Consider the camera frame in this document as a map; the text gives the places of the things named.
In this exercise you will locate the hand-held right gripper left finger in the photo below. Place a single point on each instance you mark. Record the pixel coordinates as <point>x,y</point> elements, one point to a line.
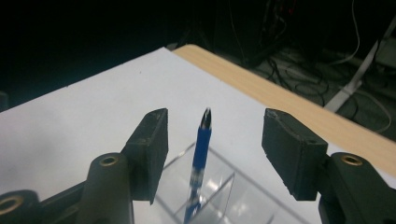
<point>146,155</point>

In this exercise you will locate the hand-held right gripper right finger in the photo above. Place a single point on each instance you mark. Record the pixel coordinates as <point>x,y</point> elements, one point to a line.
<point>292,155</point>

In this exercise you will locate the blue ballpoint pen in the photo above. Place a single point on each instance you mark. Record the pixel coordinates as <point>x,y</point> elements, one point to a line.
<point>200,155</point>

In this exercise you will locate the clear acrylic pen holder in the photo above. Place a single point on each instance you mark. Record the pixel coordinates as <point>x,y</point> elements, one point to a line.
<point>249,199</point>

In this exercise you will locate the wooden table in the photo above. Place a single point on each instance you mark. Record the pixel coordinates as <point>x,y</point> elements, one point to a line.
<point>280,96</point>

